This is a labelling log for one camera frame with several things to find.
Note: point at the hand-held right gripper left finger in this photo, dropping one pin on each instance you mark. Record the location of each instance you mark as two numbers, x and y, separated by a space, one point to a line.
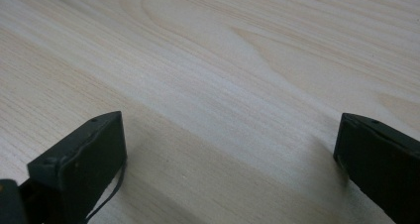
85 164

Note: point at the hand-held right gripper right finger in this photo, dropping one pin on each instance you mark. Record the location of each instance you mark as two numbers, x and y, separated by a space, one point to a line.
383 168

